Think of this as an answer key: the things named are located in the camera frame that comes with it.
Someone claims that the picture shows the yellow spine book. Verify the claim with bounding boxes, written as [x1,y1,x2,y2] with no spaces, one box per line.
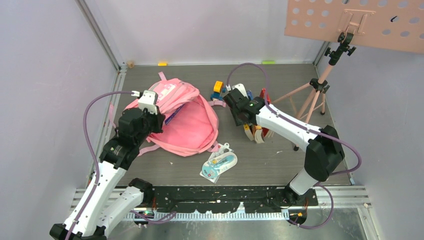
[243,124,255,141]

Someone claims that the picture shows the dark blue book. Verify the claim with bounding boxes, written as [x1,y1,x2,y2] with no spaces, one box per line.
[164,105,184,125]

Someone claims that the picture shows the blue orange Jane Eyre book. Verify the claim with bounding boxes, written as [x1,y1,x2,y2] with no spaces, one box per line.
[252,125,269,144]

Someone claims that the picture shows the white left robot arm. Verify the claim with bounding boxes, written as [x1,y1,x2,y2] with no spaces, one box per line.
[49,90,165,240]

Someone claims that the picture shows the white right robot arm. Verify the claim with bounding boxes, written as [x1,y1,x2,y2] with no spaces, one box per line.
[223,84,345,205]

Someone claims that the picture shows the white red stationery pack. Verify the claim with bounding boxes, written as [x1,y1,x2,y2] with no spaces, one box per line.
[199,142,233,184]

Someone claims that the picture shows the blue correction tape pack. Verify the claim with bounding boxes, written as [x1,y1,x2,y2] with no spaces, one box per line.
[200,152,238,179]

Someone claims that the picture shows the yellow blue toy truck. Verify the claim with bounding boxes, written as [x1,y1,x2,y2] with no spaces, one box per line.
[210,81,227,101]

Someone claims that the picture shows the green tape marker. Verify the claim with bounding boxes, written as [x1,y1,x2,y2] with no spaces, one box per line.
[261,60,276,65]

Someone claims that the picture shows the small wooden block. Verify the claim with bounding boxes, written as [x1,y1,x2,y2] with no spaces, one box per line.
[126,61,135,69]

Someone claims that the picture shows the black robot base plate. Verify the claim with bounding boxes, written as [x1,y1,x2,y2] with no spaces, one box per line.
[140,185,319,214]

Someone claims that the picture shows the aluminium frame rail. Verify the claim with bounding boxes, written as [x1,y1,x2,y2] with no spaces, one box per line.
[70,187,372,223]

